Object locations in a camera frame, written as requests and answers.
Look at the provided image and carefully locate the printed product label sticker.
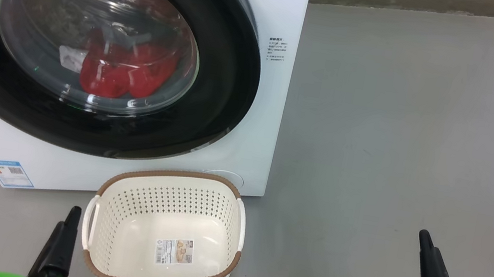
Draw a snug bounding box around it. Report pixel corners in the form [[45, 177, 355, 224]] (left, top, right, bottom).
[[153, 234, 198, 271]]

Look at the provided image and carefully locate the white front-load washing machine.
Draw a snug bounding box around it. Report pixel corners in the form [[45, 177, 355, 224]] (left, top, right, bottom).
[[0, 0, 310, 235]]

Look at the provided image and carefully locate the black round glass washer door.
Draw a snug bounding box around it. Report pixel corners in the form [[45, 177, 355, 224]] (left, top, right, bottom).
[[0, 0, 274, 182]]

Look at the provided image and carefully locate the red cloth garment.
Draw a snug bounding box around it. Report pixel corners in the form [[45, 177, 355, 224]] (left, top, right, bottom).
[[52, 22, 182, 109]]

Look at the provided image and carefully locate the round white filter cover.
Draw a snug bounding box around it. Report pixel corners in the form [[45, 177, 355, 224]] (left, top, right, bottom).
[[200, 166, 246, 197]]

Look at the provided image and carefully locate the cream perforated basket brown rim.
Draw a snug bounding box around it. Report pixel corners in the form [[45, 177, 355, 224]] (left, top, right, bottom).
[[73, 153, 255, 277]]

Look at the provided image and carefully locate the blue energy label sticker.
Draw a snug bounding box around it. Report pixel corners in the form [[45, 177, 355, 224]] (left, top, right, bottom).
[[0, 158, 38, 193]]

